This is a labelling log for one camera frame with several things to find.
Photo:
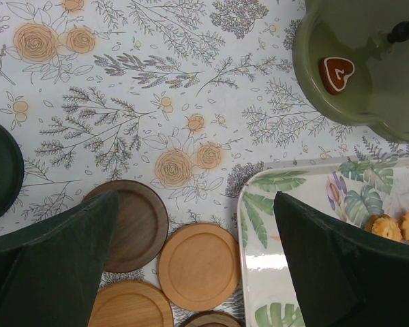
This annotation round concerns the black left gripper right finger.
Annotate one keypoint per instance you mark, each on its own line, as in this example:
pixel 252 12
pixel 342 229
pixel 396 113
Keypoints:
pixel 342 275

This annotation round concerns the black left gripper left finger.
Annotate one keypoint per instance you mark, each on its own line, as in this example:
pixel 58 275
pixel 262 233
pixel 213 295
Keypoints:
pixel 50 271

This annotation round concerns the light wooden coaster lower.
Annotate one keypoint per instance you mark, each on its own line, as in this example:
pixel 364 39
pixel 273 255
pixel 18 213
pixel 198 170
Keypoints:
pixel 131 303

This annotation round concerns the light wooden coaster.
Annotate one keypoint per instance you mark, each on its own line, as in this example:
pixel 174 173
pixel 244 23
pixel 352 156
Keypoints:
pixel 199 266
pixel 131 303

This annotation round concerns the leaf-patterned white tray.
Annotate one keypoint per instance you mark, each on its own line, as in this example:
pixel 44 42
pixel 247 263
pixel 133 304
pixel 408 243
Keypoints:
pixel 351 191

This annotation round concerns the dark wooden coaster upper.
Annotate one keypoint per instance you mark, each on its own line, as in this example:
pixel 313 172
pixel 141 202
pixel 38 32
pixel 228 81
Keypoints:
pixel 142 225

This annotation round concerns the dark wooden coaster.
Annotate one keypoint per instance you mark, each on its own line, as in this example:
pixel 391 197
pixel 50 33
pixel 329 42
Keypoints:
pixel 142 225
pixel 212 318

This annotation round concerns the black round stand base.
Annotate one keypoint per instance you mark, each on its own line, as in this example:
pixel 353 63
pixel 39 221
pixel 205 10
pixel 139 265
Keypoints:
pixel 12 170

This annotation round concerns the dark wooden coaster lower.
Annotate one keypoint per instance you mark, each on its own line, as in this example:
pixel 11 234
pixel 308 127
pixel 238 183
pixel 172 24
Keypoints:
pixel 212 318

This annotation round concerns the light wooden coaster upper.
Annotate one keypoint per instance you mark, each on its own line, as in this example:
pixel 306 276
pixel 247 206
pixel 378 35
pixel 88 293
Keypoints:
pixel 199 266

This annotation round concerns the red iced heart cookie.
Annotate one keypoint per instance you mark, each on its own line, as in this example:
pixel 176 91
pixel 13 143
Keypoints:
pixel 335 72

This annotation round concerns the floral tablecloth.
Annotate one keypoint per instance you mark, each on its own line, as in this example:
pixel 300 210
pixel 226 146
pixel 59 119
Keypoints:
pixel 190 98

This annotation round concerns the green three-tier cake stand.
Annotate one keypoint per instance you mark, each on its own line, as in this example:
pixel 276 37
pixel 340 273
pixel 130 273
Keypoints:
pixel 374 35

